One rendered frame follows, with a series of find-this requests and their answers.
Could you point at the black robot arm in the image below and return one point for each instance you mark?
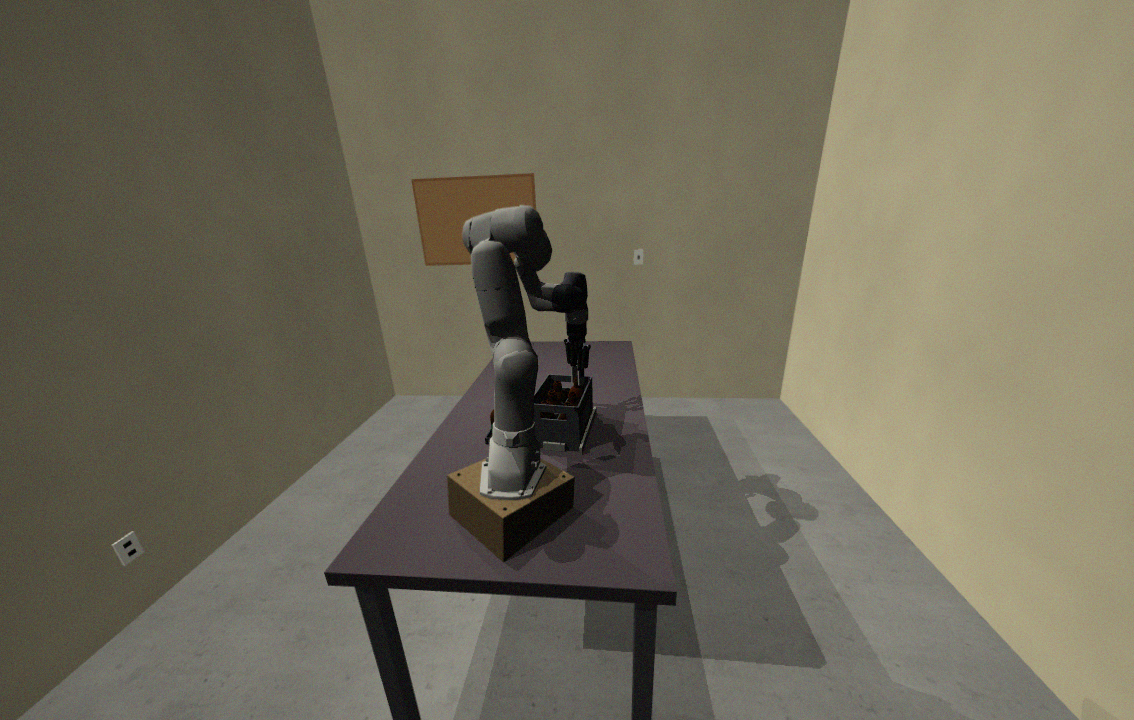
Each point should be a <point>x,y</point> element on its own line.
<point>514,447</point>

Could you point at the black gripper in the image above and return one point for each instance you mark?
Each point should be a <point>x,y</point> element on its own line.
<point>577,350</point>

